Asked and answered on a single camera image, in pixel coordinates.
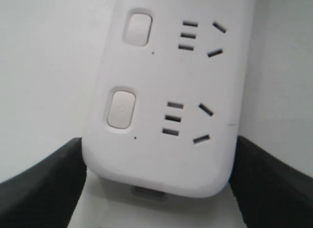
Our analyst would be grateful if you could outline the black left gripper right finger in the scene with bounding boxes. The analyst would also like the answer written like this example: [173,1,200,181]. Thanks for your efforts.
[229,136,313,228]

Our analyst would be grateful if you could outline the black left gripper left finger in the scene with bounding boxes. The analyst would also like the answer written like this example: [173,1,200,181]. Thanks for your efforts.
[0,137,87,228]

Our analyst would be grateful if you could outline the white five-outlet power strip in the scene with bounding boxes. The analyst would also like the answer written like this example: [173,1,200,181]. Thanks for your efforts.
[82,0,255,198]

